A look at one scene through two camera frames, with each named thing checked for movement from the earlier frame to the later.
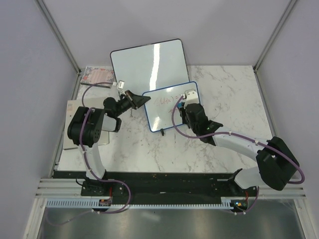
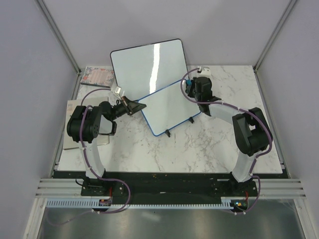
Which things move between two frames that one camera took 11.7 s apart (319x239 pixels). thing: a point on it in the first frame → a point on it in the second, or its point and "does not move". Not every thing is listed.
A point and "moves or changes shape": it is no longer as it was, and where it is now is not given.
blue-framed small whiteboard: x=160 y=108 moves or changes shape
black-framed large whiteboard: x=147 y=67 does not move
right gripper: x=183 y=113 → x=191 y=88
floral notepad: x=93 y=75 does not move
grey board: x=71 y=105 does not move
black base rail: x=126 y=187 does not move
